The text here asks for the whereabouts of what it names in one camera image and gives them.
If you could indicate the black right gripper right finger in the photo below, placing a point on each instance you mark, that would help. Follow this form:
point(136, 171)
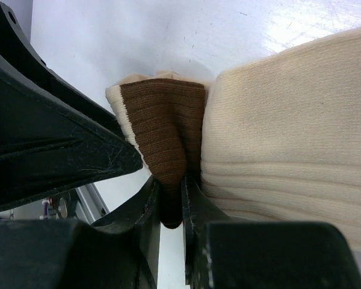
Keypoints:
point(222, 252)

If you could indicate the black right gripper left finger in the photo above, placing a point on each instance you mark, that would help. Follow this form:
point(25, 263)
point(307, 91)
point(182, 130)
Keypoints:
point(120, 250)

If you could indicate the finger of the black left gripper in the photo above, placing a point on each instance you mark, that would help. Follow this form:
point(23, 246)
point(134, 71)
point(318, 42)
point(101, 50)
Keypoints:
point(47, 147)
point(17, 50)

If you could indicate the cream and brown sock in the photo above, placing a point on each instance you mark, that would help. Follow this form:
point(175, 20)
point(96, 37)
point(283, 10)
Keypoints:
point(278, 139)

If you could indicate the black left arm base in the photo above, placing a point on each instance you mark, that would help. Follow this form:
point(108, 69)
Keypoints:
point(62, 206)

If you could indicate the aluminium front rail frame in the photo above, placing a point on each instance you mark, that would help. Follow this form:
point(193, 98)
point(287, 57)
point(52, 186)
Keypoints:
point(91, 206)

